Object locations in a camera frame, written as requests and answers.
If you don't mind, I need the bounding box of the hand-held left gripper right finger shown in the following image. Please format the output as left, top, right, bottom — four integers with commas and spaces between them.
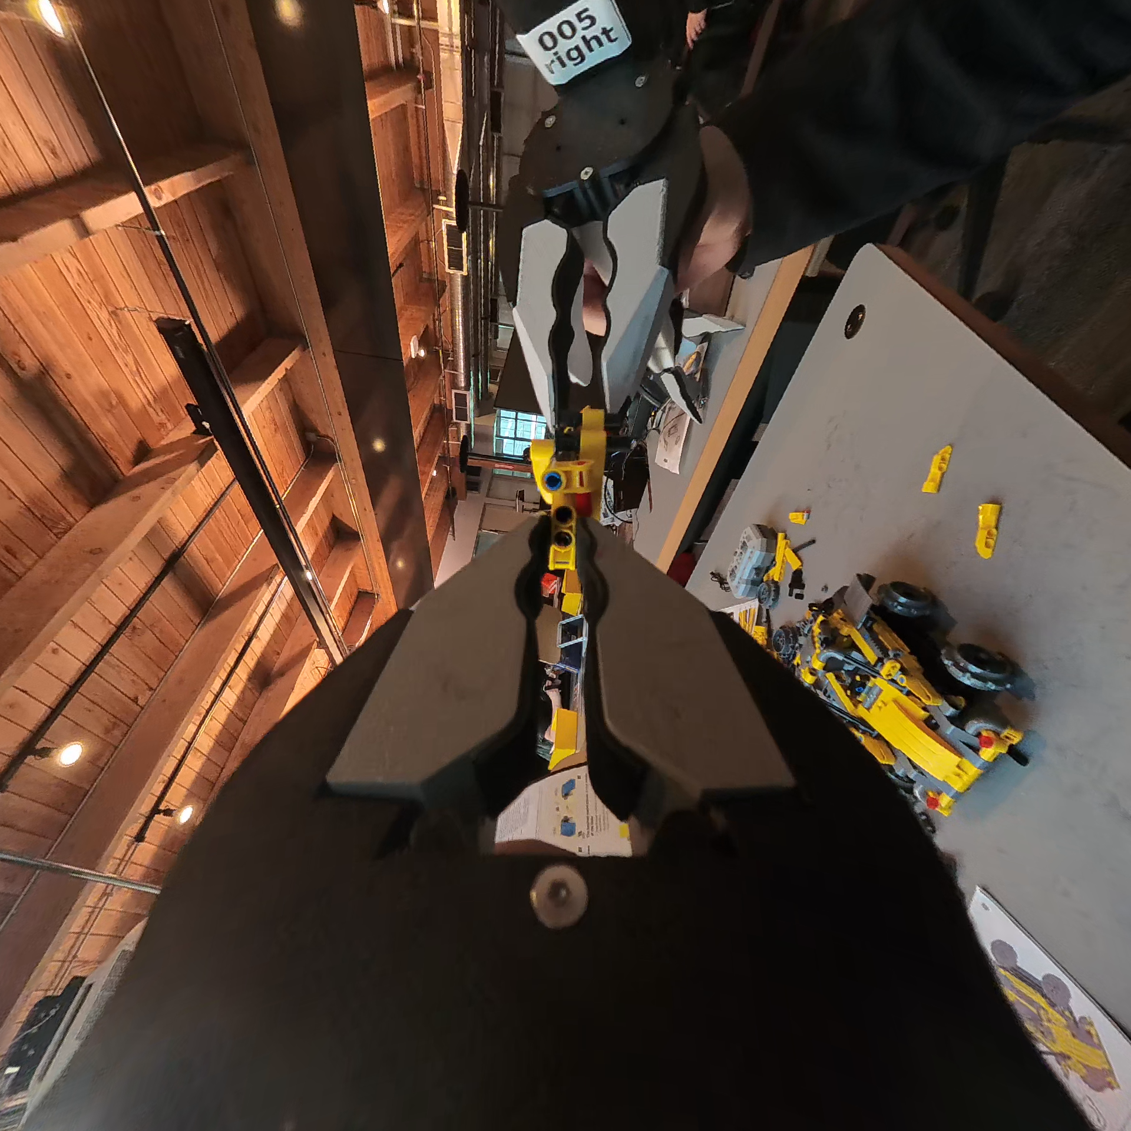
583, 517, 798, 823

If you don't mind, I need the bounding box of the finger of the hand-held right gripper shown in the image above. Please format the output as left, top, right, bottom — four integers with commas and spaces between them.
510, 219, 595, 443
574, 176, 681, 436

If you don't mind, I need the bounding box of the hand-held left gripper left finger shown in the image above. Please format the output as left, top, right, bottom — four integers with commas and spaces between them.
324, 514, 542, 823

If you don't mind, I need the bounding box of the yellow brick vehicle model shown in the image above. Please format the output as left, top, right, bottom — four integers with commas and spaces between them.
768, 575, 1030, 819

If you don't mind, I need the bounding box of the small yellow brick assembly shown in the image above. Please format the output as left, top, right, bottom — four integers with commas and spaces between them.
527, 407, 611, 571

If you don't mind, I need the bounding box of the person's right forearm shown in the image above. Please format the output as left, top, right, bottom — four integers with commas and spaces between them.
684, 0, 1131, 279

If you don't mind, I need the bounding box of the person's right hand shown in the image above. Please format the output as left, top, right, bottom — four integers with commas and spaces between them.
675, 124, 756, 288

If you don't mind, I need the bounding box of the grey battery box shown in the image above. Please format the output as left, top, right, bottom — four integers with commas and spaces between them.
728, 524, 791, 598

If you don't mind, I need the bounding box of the grey table with wood edge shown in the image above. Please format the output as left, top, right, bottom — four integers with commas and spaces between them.
631, 248, 818, 567

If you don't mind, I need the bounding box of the printed paper sheet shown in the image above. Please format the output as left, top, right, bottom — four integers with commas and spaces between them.
494, 769, 632, 858

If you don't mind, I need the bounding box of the instruction booklet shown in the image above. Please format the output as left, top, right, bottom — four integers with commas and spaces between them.
966, 886, 1131, 1131

